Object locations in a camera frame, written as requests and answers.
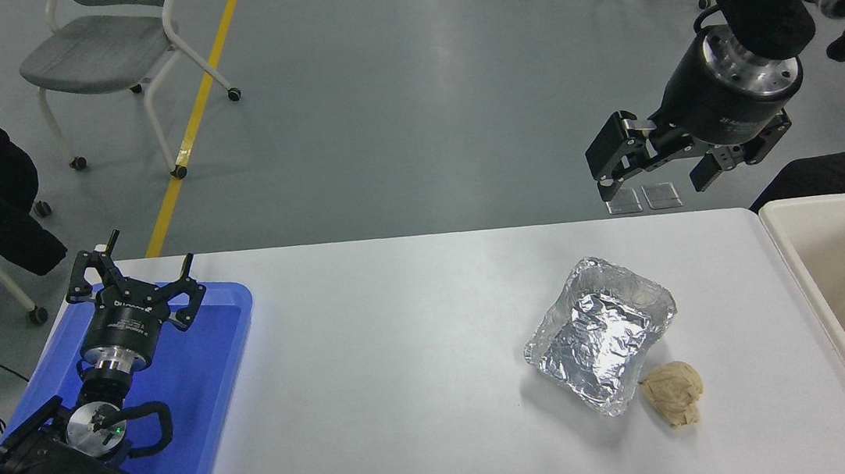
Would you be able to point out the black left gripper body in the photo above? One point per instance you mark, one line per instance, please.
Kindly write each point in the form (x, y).
(125, 319)

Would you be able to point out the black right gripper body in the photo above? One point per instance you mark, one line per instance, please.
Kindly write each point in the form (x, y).
(700, 110)

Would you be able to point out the foil tray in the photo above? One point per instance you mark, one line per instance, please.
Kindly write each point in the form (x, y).
(599, 344)

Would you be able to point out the silver floor plate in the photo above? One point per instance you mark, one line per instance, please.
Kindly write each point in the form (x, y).
(661, 195)
(623, 202)

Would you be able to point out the blue plastic tray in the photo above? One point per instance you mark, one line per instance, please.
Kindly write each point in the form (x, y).
(198, 417)

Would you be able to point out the crumpled tan paper ball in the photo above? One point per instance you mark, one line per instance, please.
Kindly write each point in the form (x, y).
(673, 395)

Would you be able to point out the grey seat white frame chair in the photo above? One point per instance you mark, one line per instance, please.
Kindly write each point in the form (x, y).
(97, 55)

